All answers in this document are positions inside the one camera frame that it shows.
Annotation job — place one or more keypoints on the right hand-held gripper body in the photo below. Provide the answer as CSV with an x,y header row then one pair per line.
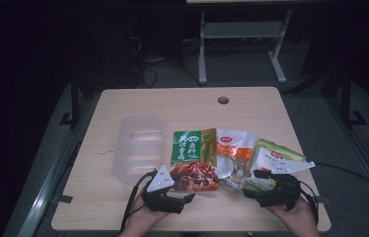
x,y
282,194

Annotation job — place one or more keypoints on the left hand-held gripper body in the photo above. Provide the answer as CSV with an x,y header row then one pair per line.
x,y
161,197

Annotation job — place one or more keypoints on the white and green snack packet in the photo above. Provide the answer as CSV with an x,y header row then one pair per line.
x,y
271,154

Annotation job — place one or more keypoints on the green packet with red food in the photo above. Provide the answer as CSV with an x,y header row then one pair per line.
x,y
189,148

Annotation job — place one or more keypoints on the orange and white snack packet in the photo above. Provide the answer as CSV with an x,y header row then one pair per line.
x,y
235,148

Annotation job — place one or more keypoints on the clear plastic container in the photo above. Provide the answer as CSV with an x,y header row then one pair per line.
x,y
139,148

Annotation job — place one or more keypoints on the person's left hand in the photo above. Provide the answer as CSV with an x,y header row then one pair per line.
x,y
143,217

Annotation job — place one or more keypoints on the person's right hand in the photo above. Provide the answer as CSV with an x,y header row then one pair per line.
x,y
299,217

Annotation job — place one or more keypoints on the dark tape piece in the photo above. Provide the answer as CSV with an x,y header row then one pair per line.
x,y
322,199
64,199

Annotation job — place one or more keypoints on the black metal stand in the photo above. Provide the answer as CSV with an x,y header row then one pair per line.
x,y
74,102
347,98

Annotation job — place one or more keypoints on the grey metal rail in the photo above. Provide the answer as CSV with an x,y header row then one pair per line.
x,y
51,184

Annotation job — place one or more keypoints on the white metal frame table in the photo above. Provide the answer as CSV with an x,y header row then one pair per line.
x,y
243,29

